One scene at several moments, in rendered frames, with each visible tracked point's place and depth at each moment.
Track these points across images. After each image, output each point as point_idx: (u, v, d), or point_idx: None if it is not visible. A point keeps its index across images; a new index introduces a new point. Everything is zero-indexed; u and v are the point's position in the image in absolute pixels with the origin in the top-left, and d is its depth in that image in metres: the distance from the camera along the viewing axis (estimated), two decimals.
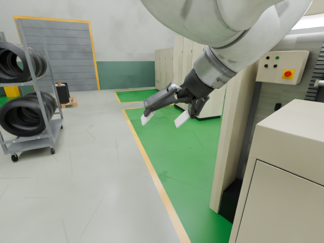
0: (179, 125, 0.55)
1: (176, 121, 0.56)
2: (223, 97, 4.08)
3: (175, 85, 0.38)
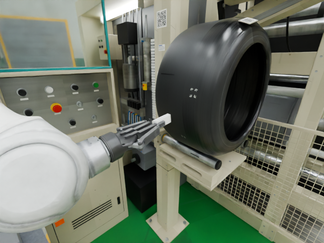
0: (165, 115, 0.53)
1: (167, 120, 0.54)
2: None
3: (139, 146, 0.40)
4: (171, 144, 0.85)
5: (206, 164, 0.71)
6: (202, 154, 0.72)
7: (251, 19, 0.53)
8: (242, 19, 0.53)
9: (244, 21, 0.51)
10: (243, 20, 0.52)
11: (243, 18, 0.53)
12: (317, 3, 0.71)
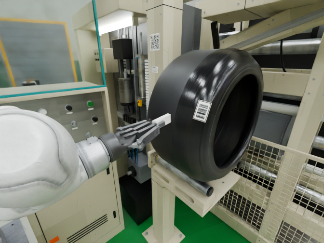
0: (165, 115, 0.53)
1: (167, 120, 0.54)
2: None
3: (138, 146, 0.41)
4: None
5: None
6: (192, 184, 0.72)
7: (204, 103, 0.47)
8: (195, 111, 0.48)
9: (198, 117, 0.48)
10: (197, 113, 0.48)
11: (196, 108, 0.48)
12: (309, 29, 0.71)
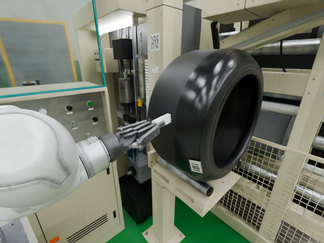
0: (165, 115, 0.53)
1: (167, 119, 0.54)
2: None
3: (138, 146, 0.41)
4: None
5: (200, 181, 0.71)
6: None
7: (195, 162, 0.53)
8: (191, 167, 0.56)
9: (195, 170, 0.56)
10: (193, 168, 0.56)
11: (190, 165, 0.55)
12: (308, 29, 0.71)
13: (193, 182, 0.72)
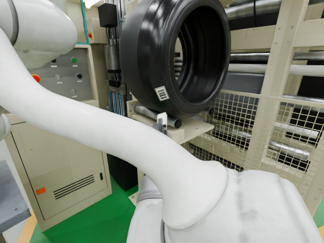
0: None
1: (163, 116, 0.54)
2: None
3: None
4: None
5: None
6: None
7: (159, 88, 0.62)
8: (158, 96, 0.64)
9: (163, 98, 0.64)
10: (160, 97, 0.64)
11: (157, 94, 0.63)
12: None
13: (169, 115, 0.79)
